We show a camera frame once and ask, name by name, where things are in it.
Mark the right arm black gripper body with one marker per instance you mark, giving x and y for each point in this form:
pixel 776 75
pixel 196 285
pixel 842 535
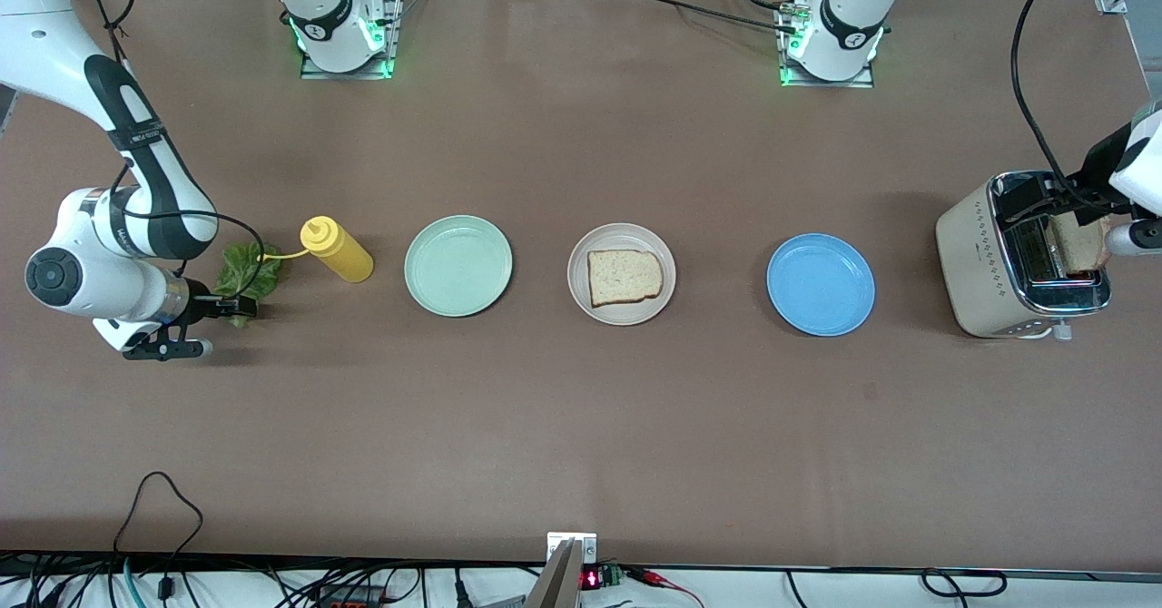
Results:
pixel 201 304

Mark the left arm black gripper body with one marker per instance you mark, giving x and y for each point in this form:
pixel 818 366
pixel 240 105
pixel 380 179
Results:
pixel 1096 171

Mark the white bread slice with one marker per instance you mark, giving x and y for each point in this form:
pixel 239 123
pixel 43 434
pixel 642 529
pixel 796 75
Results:
pixel 1085 245
pixel 622 277

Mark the green lettuce leaf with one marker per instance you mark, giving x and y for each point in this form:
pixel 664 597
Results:
pixel 241 268

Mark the yellow squeeze bottle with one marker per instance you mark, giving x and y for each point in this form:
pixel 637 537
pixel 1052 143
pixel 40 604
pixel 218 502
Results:
pixel 340 254

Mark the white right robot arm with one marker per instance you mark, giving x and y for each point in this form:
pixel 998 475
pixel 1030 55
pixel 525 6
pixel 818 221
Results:
pixel 45 54

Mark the mint green plate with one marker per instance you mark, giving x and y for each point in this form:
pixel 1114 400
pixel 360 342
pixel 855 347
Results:
pixel 458 266

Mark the blue plate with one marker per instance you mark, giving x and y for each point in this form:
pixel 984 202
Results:
pixel 821 285

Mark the beige plate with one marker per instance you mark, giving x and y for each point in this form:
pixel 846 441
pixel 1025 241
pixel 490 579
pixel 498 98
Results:
pixel 622 318

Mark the cream and chrome toaster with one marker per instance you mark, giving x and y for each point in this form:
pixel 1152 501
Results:
pixel 971 263

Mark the red display module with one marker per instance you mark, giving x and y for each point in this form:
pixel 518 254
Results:
pixel 592 579

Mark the red clip lead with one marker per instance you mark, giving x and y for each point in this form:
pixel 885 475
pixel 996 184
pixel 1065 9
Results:
pixel 658 579

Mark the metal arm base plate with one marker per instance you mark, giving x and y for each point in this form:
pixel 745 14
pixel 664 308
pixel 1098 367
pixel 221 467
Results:
pixel 392 9
pixel 862 83

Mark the grey metal camera mast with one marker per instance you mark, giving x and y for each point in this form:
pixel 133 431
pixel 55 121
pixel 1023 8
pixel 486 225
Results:
pixel 558 581

